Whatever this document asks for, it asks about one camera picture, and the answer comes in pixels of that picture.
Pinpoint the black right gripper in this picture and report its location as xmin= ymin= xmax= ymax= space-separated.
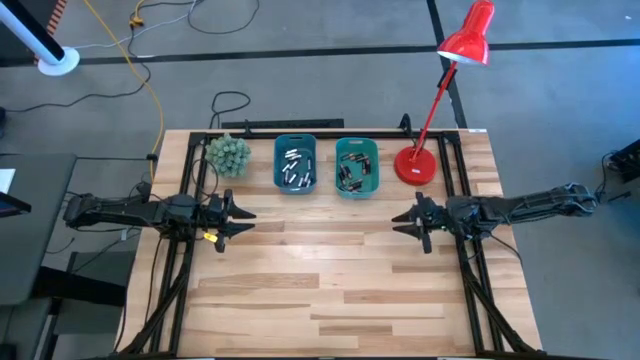
xmin=391 ymin=191 xmax=451 ymax=255

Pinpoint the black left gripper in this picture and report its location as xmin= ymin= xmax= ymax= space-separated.
xmin=199 ymin=188 xmax=258 ymax=254

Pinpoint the green plastic bin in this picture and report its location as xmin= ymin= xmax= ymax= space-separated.
xmin=334 ymin=136 xmax=381 ymax=200

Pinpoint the blue plastic bin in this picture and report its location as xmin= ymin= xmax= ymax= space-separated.
xmin=272 ymin=132 xmax=318 ymax=196

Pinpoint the red desk lamp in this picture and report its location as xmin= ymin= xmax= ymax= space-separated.
xmin=393 ymin=0 xmax=497 ymax=187

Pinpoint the green succulent in patterned pot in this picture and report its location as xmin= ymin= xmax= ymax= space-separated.
xmin=204 ymin=132 xmax=252 ymax=179

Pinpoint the dark grey desk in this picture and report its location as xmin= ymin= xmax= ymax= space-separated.
xmin=0 ymin=152 xmax=79 ymax=307

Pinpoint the black equipment box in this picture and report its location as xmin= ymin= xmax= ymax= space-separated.
xmin=593 ymin=138 xmax=640 ymax=205

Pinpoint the yellow power plug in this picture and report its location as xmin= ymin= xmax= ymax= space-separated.
xmin=128 ymin=0 xmax=147 ymax=29

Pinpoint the white pole with round base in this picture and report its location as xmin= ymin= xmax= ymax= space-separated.
xmin=0 ymin=0 xmax=81 ymax=78

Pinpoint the orange black striped tape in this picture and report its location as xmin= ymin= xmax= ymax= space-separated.
xmin=33 ymin=0 xmax=69 ymax=37

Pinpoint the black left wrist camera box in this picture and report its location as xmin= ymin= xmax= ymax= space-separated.
xmin=205 ymin=194 xmax=225 ymax=227

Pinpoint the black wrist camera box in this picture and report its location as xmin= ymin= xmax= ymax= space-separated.
xmin=205 ymin=194 xmax=225 ymax=227
xmin=428 ymin=199 xmax=450 ymax=229

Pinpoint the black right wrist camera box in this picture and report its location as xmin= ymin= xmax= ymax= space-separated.
xmin=428 ymin=199 xmax=450 ymax=229

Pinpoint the black left wrist camera cable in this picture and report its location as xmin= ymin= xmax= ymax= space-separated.
xmin=191 ymin=157 xmax=220 ymax=204

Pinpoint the black aluminium table frame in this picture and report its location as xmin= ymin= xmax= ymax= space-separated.
xmin=117 ymin=128 xmax=544 ymax=360

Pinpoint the yellow power cable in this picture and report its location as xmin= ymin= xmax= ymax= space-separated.
xmin=81 ymin=0 xmax=166 ymax=151

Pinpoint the black floor cable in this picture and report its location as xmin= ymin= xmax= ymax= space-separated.
xmin=187 ymin=0 xmax=261 ymax=36
xmin=0 ymin=22 xmax=156 ymax=112
xmin=208 ymin=90 xmax=252 ymax=130

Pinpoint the grey floor cable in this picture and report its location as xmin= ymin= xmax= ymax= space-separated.
xmin=69 ymin=0 xmax=204 ymax=51

